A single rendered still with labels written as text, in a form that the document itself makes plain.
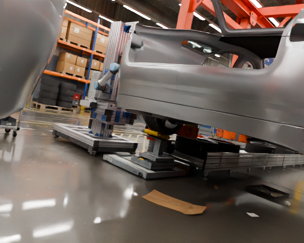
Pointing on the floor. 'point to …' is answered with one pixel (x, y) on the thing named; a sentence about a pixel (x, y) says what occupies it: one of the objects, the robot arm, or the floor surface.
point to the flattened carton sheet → (173, 203)
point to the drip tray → (275, 194)
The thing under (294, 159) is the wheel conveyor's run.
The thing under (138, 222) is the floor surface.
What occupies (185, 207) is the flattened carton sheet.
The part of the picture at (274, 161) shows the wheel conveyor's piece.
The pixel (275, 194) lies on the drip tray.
